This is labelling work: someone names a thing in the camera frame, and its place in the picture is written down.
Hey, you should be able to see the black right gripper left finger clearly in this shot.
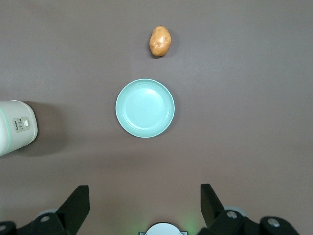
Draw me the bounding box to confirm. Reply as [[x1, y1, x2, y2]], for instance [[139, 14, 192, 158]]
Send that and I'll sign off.
[[0, 185, 90, 235]]

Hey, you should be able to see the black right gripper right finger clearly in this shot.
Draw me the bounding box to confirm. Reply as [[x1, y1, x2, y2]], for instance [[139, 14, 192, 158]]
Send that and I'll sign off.
[[200, 183, 300, 235]]

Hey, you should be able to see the white rice cooker green trim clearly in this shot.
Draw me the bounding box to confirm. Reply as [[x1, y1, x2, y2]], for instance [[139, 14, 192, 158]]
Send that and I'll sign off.
[[0, 100, 39, 158]]

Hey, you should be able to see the teal round plate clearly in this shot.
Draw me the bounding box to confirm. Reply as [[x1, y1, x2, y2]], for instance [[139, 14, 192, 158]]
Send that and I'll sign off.
[[115, 78, 176, 138]]

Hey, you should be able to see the brown potato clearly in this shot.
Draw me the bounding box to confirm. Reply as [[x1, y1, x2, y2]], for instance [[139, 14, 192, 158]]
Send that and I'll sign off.
[[149, 25, 172, 57]]

